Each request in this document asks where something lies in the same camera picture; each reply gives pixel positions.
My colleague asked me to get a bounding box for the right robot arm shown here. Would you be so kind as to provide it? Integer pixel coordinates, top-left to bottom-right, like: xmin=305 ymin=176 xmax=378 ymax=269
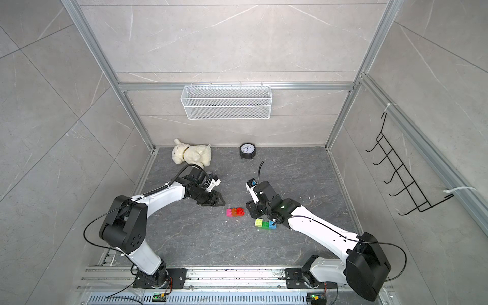
xmin=246 ymin=179 xmax=391 ymax=301

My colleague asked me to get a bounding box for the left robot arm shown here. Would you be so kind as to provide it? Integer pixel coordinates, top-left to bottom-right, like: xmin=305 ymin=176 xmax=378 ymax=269
xmin=99 ymin=178 xmax=225 ymax=288

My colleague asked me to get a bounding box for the cream plush dog toy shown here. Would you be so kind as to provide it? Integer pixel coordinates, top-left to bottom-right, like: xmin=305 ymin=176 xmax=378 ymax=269
xmin=172 ymin=139 xmax=212 ymax=169

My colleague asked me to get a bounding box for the black round clock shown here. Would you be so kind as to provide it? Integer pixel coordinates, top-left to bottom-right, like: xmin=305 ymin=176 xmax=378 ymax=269
xmin=240 ymin=143 xmax=256 ymax=159

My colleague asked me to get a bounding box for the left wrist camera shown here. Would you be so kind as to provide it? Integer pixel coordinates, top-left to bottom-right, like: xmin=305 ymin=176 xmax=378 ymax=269
xmin=206 ymin=173 xmax=221 ymax=192

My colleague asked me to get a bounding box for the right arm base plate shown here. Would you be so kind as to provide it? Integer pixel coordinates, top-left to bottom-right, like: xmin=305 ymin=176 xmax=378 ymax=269
xmin=281 ymin=268 xmax=338 ymax=289

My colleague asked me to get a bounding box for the white wire basket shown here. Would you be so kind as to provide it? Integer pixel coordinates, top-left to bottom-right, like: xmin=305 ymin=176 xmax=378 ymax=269
xmin=180 ymin=85 xmax=273 ymax=120

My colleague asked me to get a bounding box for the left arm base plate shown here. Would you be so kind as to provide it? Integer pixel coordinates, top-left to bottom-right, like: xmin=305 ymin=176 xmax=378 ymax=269
xmin=133 ymin=268 xmax=188 ymax=289

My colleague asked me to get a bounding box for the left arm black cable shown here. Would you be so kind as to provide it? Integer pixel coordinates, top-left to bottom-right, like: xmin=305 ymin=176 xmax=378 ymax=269
xmin=83 ymin=163 xmax=207 ymax=302

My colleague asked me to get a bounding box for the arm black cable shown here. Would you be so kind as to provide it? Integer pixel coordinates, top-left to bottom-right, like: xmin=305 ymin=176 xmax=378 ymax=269
xmin=83 ymin=163 xmax=207 ymax=302
xmin=257 ymin=159 xmax=408 ymax=283

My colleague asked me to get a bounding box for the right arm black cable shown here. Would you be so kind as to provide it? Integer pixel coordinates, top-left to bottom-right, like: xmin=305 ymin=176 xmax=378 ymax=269
xmin=257 ymin=159 xmax=408 ymax=283

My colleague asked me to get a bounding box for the aluminium mounting rail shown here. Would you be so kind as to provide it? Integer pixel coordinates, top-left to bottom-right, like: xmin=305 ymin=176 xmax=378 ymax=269
xmin=75 ymin=266 xmax=395 ymax=305

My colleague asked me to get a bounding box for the black wall hook rack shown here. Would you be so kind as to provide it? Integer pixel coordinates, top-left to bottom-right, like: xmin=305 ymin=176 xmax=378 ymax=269
xmin=365 ymin=113 xmax=454 ymax=216

